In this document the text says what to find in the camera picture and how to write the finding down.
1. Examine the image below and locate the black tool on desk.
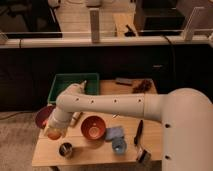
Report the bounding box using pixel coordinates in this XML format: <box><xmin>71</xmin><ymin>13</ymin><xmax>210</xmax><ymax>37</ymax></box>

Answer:
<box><xmin>124</xmin><ymin>25</ymin><xmax>136</xmax><ymax>37</ymax></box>

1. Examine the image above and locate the orange bowl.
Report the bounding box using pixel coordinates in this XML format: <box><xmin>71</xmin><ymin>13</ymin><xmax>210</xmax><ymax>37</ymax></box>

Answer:
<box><xmin>81</xmin><ymin>116</ymin><xmax>106</xmax><ymax>140</ymax></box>

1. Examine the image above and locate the dark grape bunch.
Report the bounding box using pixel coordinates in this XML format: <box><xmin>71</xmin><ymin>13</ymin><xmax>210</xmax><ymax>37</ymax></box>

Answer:
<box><xmin>132</xmin><ymin>79</ymin><xmax>152</xmax><ymax>93</ymax></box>

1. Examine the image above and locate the white angled bracket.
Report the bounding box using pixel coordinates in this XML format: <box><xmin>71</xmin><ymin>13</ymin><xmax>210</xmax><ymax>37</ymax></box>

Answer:
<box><xmin>182</xmin><ymin>7</ymin><xmax>205</xmax><ymax>41</ymax></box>

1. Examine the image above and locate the grey sponge block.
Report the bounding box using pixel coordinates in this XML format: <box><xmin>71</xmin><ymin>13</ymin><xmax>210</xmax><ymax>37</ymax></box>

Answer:
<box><xmin>115</xmin><ymin>77</ymin><xmax>133</xmax><ymax>85</ymax></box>

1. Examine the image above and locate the small metal cup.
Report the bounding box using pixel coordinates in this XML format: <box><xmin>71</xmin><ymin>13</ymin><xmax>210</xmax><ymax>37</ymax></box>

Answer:
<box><xmin>59</xmin><ymin>142</ymin><xmax>73</xmax><ymax>158</ymax></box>

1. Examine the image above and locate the blue cloth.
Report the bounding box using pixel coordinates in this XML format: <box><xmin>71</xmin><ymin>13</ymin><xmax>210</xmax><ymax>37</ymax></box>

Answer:
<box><xmin>105</xmin><ymin>126</ymin><xmax>124</xmax><ymax>141</ymax></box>

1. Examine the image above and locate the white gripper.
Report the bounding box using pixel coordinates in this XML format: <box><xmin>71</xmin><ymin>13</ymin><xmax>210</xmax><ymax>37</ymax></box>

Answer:
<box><xmin>44</xmin><ymin>112</ymin><xmax>72</xmax><ymax>137</ymax></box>

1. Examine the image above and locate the purple bowl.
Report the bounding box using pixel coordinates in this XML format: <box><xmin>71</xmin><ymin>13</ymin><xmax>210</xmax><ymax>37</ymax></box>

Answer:
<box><xmin>35</xmin><ymin>106</ymin><xmax>54</xmax><ymax>129</ymax></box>

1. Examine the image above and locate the white paper cup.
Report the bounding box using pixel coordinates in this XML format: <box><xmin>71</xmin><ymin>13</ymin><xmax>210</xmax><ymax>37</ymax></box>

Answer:
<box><xmin>70</xmin><ymin>112</ymin><xmax>82</xmax><ymax>127</ymax></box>

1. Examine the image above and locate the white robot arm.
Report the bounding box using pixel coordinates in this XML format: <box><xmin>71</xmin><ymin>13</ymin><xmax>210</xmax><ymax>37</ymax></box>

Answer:
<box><xmin>44</xmin><ymin>84</ymin><xmax>213</xmax><ymax>171</ymax></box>

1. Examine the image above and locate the green plastic tray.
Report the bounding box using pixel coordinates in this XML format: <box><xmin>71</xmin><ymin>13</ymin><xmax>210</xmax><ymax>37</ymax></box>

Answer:
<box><xmin>47</xmin><ymin>73</ymin><xmax>100</xmax><ymax>104</ymax></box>

